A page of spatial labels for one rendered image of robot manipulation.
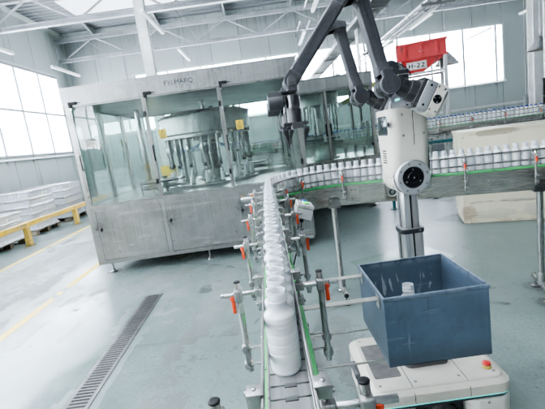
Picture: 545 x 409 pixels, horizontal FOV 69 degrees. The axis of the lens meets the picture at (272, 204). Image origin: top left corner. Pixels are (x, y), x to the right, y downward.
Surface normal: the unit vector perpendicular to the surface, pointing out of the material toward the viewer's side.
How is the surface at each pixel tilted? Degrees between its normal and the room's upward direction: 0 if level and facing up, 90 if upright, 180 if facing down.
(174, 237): 90
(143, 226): 90
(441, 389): 31
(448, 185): 90
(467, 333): 90
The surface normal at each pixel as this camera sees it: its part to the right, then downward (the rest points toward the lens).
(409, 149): 0.04, 0.35
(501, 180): -0.27, 0.23
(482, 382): -0.11, -0.75
